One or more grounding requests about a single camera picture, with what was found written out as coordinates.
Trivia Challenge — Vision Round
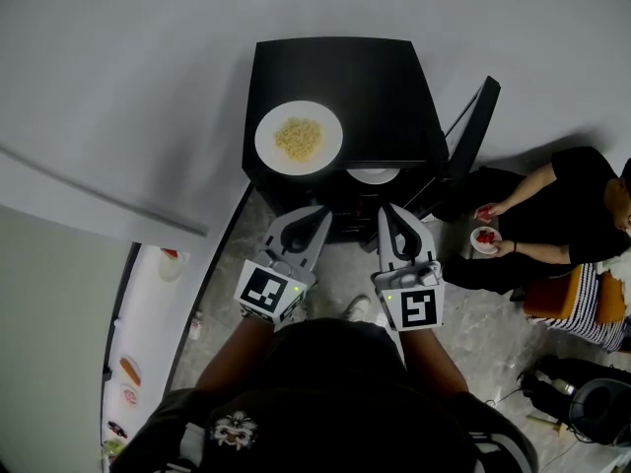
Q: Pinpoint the person's left forearm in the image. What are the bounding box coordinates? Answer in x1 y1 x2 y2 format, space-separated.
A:
194 315 275 393

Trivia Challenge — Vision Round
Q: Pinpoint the white shelf with food items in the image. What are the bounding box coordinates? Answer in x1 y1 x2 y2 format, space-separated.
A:
101 243 191 473

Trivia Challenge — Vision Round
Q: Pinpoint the person's right white shoe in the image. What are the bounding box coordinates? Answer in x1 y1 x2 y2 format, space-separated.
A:
344 294 372 323

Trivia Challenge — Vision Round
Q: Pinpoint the white cake slice toy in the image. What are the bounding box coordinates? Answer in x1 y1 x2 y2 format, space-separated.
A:
158 247 186 283

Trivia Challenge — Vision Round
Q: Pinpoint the person's right forearm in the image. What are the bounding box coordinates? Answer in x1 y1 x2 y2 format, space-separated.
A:
401 327 469 398

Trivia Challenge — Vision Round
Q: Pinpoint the person's black clothing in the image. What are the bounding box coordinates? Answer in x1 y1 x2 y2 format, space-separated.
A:
110 315 538 473

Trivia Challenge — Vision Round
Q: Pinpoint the orange sausage toy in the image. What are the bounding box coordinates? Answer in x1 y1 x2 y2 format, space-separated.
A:
119 356 143 387

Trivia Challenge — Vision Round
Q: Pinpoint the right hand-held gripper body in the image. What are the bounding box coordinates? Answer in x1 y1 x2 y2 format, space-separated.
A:
370 259 447 333

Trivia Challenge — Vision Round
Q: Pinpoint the grey-green window blind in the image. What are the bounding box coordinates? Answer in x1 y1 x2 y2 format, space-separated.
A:
0 204 134 473

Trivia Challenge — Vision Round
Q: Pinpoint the black white striped cloth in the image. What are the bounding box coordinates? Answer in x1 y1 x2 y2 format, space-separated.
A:
526 261 631 354

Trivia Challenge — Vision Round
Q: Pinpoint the small bowl with red food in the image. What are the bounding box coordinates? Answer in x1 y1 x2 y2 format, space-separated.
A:
469 226 503 255

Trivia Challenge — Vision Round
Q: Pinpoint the white plate with bun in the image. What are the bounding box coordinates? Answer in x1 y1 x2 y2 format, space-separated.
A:
344 167 401 185

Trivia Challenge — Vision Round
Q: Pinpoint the orange stool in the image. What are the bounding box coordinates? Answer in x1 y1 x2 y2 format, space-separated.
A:
522 263 630 327

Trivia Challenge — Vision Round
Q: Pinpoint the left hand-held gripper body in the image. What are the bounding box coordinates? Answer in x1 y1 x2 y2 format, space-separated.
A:
234 247 317 325

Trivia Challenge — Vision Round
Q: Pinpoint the white plate with noodles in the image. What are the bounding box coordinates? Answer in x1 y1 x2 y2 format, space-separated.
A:
253 100 344 176

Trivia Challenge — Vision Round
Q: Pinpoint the black round device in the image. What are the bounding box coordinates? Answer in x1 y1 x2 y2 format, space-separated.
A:
569 376 631 445

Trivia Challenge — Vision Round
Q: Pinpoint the black mini fridge cabinet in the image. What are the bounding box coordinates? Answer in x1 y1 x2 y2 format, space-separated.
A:
241 35 502 254

